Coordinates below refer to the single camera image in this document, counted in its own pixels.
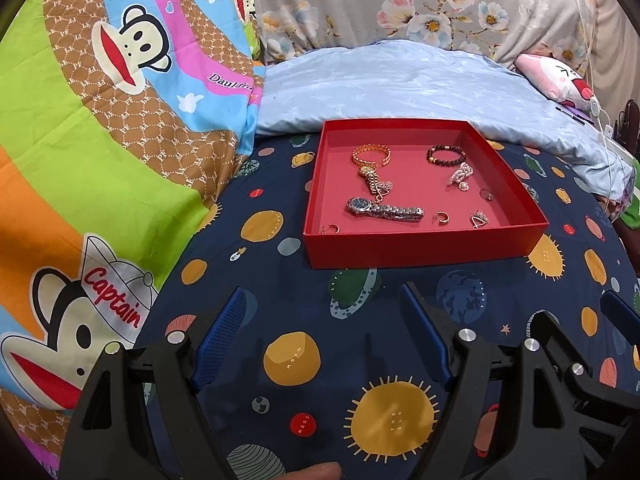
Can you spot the gold wristwatch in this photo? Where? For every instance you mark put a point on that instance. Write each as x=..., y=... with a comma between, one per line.
x=367, y=170

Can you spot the crystal earring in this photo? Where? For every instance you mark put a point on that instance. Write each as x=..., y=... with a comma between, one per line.
x=480, y=218
x=386, y=187

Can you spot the navy planet print blanket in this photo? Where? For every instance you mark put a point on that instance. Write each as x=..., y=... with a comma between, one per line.
x=300, y=285

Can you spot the light blue pillow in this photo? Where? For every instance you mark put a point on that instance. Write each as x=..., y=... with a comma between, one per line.
x=400, y=80

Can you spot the grey floral cloth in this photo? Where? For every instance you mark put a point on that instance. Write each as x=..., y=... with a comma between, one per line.
x=350, y=5

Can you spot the red cardboard box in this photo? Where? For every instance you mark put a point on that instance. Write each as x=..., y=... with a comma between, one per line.
x=425, y=252

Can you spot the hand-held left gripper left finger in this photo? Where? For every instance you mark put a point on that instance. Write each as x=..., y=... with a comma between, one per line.
x=217, y=340

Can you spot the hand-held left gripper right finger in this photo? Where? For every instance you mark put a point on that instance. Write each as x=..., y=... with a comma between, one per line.
x=430, y=340

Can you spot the dark chair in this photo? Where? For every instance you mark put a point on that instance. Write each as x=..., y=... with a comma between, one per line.
x=627, y=120

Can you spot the green cloth item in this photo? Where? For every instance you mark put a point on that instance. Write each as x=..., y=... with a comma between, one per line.
x=632, y=210

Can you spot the gold hoop earring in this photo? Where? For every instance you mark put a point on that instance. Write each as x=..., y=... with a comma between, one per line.
x=332, y=230

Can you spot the pink plush toy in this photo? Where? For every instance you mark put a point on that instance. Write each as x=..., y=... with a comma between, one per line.
x=555, y=75

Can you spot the person's left hand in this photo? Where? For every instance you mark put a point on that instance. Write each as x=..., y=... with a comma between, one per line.
x=312, y=472

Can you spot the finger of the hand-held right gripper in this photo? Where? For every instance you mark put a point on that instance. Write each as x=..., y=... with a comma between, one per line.
x=620, y=310
x=565, y=345

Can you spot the silver wristwatch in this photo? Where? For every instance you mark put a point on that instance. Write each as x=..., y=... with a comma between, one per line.
x=360, y=205

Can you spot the colourful cartoon monkey blanket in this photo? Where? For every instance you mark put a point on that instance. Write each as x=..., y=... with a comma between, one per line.
x=75, y=135

